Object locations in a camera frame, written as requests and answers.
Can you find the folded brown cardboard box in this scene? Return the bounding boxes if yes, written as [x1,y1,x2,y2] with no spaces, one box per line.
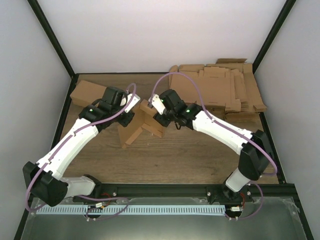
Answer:
[70,80,106,107]

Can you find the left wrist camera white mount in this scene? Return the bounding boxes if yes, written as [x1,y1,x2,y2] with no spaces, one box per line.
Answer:
[120,93,141,113]

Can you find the black aluminium frame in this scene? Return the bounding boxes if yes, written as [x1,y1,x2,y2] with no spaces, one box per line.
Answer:
[28,0,314,240]

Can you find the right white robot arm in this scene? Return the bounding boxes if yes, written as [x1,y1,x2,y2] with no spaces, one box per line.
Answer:
[149,89,278,202]

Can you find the stack of flat cardboard blanks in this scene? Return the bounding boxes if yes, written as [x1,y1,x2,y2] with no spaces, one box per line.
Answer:
[168,58,267,122]

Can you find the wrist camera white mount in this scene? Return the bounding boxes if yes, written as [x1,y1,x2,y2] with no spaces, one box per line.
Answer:
[120,93,141,113]
[148,94,166,115]

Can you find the light blue slotted cable duct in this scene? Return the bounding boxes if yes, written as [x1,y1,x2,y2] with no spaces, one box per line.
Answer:
[36,204,226,216]

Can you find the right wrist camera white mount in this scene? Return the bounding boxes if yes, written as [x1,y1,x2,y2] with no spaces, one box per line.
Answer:
[148,94,166,115]

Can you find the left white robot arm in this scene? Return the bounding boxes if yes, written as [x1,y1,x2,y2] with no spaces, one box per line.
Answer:
[22,86,140,207]

